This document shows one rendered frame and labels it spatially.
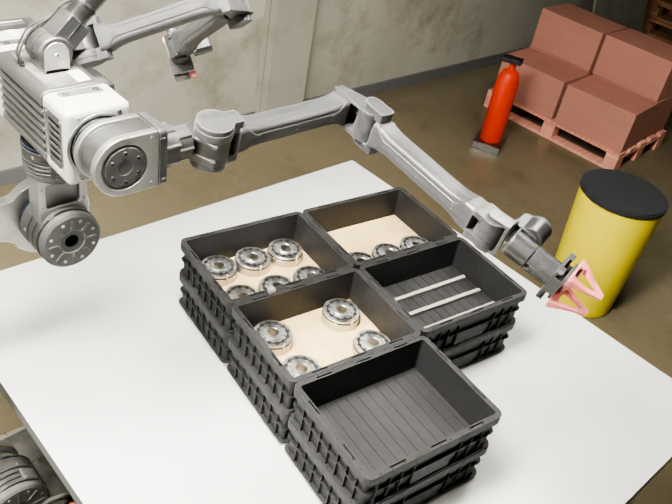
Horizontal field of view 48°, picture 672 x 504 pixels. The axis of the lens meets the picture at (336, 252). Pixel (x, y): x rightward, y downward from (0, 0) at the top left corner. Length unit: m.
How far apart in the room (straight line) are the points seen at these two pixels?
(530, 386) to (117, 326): 1.18
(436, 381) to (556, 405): 0.44
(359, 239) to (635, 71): 3.41
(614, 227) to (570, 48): 2.38
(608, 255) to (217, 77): 2.35
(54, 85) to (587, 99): 4.15
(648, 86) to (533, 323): 3.19
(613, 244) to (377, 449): 2.04
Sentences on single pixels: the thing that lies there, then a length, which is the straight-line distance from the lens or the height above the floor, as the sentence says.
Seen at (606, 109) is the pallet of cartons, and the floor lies 0.36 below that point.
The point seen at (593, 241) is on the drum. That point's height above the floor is 0.43.
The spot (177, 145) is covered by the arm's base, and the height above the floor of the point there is 1.47.
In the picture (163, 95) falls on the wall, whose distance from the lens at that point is 4.32.
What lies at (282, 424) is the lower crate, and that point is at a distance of 1.88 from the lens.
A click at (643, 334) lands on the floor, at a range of 3.91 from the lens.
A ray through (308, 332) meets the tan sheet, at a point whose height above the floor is 0.83.
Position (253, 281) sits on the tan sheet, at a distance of 2.16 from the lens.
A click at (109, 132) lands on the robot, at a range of 1.43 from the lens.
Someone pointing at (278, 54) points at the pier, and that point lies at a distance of 4.55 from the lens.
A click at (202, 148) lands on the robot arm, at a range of 1.51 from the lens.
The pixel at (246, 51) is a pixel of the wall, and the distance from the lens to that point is 4.54.
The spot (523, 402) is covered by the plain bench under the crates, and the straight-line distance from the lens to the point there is 2.22.
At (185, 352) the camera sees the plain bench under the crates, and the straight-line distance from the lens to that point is 2.12.
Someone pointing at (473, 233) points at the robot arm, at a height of 1.36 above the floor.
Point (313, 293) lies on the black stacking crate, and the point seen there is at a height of 0.89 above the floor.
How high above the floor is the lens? 2.19
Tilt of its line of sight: 36 degrees down
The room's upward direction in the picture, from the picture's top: 11 degrees clockwise
